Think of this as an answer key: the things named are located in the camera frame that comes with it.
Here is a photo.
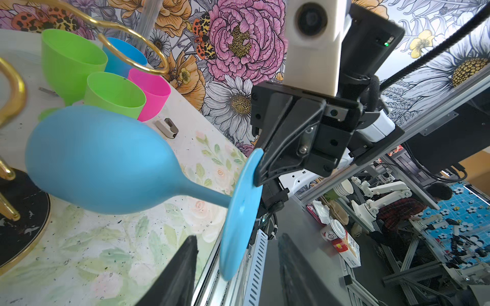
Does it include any black corrugated right cable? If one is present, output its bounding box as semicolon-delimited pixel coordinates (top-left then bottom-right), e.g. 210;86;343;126
378;1;490;93

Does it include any pink wine glass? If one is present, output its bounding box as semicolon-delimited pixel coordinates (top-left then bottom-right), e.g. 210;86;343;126
128;68;171;122

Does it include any green wine glass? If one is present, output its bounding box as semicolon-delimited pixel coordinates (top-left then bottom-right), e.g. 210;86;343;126
42;29;108;107
84;71;147;119

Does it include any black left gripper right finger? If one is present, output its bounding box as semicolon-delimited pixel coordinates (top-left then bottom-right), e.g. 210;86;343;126
278;233;341;305

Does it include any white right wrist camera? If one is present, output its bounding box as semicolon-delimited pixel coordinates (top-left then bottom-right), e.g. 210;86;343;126
283;1;352;96

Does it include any aluminium front rail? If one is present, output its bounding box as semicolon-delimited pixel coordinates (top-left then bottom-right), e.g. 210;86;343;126
191;68;489;305

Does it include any right aluminium corner post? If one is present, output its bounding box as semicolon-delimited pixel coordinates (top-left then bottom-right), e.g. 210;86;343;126
135;0;163;38

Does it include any gold wine glass rack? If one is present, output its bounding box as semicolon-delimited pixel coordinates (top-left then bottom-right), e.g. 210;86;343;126
0;0;170;276

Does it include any blue wine glass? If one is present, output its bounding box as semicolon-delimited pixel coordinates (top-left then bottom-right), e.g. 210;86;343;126
25;105;264;281
101;37;148;79

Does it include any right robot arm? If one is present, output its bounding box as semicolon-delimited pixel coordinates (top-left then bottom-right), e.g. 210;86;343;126
251;1;405;216

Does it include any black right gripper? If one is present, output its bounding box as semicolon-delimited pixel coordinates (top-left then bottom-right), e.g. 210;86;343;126
251;82;363;186

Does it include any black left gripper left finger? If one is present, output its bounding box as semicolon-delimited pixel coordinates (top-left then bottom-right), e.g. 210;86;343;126
136;235;199;306

